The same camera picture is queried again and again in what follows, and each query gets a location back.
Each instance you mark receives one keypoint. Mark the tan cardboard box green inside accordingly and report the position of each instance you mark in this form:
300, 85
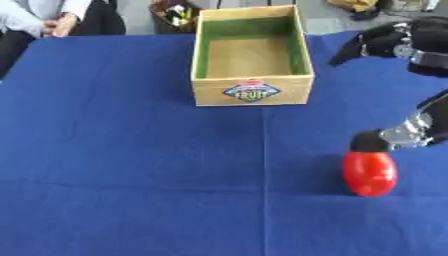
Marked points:
251, 91

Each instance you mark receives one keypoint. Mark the brown basket with items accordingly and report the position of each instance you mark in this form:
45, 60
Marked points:
169, 16

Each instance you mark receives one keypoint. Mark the red egg-shaped toy fruit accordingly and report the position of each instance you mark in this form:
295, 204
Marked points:
369, 175

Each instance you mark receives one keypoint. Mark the yellow bag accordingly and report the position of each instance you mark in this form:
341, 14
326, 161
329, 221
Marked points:
353, 5

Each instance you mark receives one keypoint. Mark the person's hand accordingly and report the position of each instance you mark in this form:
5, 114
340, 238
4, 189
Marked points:
58, 26

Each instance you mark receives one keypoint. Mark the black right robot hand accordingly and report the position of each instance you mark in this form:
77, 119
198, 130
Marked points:
385, 41

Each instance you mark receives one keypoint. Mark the person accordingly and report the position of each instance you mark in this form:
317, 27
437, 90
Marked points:
17, 20

